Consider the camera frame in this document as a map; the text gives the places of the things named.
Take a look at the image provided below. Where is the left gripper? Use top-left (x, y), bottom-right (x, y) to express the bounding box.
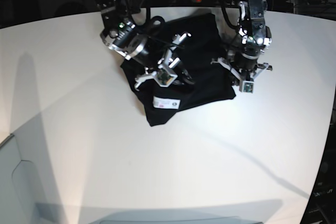
top-left (211, 52), bottom-right (273, 82)

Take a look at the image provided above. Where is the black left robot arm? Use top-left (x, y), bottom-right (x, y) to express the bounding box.
top-left (212, 0), bottom-right (272, 86)

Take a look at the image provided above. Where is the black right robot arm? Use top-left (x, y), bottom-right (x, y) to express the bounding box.
top-left (95, 0), bottom-right (194, 90)

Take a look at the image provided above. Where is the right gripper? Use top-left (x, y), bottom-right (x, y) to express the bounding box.
top-left (133, 31), bottom-right (196, 92)

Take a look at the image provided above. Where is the black equipment box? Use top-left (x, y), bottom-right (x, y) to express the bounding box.
top-left (301, 145), bottom-right (336, 224)

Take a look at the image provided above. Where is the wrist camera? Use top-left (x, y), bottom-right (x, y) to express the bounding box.
top-left (239, 80), bottom-right (255, 93)
top-left (155, 69), bottom-right (177, 88)

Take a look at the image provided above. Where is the black power strip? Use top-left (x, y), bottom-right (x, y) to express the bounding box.
top-left (181, 0), bottom-right (238, 7)

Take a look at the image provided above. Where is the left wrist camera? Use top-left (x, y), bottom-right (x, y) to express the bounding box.
top-left (239, 80), bottom-right (255, 93)

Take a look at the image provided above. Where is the white garment label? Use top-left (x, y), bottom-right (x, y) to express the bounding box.
top-left (153, 97), bottom-right (181, 110)

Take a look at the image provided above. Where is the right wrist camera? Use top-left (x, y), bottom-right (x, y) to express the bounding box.
top-left (155, 69), bottom-right (177, 88)

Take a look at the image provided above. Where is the black T-shirt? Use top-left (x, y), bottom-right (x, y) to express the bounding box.
top-left (121, 13), bottom-right (236, 126)

